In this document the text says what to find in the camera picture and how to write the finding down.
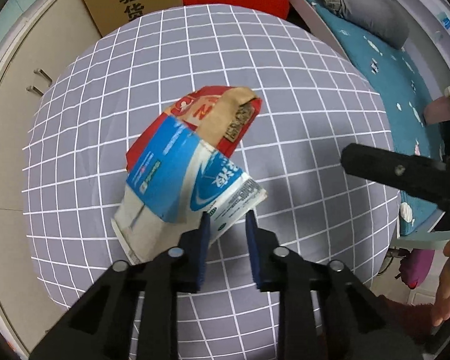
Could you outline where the red brown snack bag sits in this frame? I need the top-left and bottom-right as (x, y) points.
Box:
(126, 85), (263, 172)

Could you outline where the person right hand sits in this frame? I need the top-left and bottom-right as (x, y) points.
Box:
(431, 240), (450, 327)

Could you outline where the grey checkered tablecloth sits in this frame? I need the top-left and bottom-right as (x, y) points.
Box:
(24, 5), (398, 359)

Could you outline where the blue white paper box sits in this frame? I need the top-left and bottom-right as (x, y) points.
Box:
(111, 116), (267, 265)

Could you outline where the teal quilted bed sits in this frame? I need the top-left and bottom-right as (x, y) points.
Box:
(278, 0), (450, 238)

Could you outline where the grey folded blanket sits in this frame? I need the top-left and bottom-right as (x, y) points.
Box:
(320, 0), (409, 49)

